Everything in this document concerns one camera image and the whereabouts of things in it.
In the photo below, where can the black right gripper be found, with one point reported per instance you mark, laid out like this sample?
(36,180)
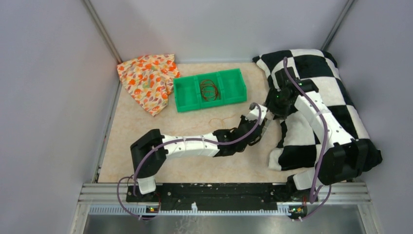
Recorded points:
(278,113)

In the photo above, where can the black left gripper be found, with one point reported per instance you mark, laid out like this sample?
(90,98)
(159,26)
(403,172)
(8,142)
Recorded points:
(243,120)

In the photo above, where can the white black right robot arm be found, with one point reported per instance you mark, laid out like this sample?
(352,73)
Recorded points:
(341,156)

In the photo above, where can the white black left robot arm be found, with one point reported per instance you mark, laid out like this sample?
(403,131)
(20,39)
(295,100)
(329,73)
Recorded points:
(151,150)

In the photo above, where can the green plastic divided bin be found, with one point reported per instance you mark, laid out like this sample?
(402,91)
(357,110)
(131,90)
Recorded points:
(209,90)

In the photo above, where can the black white checkered pillow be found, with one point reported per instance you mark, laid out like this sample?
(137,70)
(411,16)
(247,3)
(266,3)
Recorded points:
(298,145)

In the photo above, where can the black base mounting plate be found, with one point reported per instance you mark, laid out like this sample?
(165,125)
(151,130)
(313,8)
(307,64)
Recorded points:
(219,196)

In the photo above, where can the orange floral cloth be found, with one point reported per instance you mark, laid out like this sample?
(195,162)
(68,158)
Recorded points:
(149,80)

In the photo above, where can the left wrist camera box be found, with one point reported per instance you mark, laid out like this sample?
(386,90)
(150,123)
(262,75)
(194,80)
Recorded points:
(257,112)

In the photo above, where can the aluminium front rail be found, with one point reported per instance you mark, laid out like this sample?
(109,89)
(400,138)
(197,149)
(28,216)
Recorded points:
(343,208)

